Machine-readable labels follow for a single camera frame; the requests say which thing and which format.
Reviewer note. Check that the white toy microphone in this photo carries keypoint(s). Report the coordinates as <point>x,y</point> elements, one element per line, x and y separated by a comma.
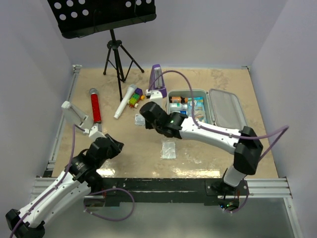
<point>130,91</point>

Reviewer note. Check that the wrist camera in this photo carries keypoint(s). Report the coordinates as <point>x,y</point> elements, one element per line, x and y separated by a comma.
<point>155,96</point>
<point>95,132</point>

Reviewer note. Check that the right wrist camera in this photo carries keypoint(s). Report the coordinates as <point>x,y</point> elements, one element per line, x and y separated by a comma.
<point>155,96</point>

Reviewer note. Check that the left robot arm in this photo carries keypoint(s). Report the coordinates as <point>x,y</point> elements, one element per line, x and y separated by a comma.
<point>79,177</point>

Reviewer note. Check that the black music stand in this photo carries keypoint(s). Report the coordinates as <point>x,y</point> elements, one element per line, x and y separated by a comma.
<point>81,18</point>

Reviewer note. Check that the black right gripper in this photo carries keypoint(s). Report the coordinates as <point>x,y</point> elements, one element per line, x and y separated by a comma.
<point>148,125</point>

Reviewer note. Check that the clear bag with wipes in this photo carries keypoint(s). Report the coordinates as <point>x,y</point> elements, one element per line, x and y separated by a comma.
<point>139,120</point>

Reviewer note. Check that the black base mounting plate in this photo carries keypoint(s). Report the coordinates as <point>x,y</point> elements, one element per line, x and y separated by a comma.
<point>207,191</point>

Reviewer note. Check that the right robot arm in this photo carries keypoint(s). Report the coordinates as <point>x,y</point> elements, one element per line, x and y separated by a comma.
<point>242,144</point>

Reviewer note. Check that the colourful toy block train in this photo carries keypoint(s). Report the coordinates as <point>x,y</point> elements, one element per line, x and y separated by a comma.
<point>136,98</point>

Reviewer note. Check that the small white blue bottle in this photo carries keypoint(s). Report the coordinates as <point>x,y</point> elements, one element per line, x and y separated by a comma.
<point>182,112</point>

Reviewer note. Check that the clear bag silver sachet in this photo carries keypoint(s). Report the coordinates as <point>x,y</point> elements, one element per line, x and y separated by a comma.
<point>168,150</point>

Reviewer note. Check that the red toy microphone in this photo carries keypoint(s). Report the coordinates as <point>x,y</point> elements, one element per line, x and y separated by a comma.
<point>95,105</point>

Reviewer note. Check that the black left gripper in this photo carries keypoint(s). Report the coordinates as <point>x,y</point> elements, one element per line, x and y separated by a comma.
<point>116,150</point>

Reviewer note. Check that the brown bottle orange cap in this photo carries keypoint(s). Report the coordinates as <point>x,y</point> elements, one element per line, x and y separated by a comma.
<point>177,99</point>

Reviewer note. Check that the white green tube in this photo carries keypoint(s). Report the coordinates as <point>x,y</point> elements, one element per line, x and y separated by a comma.
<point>178,107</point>

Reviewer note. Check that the purple metronome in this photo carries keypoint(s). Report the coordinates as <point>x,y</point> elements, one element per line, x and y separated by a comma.
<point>156,81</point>

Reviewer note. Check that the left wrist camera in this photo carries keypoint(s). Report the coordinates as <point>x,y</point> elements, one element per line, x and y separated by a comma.
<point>95,132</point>

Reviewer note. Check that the grey medicine case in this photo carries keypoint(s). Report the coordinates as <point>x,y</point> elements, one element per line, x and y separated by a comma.
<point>222,108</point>

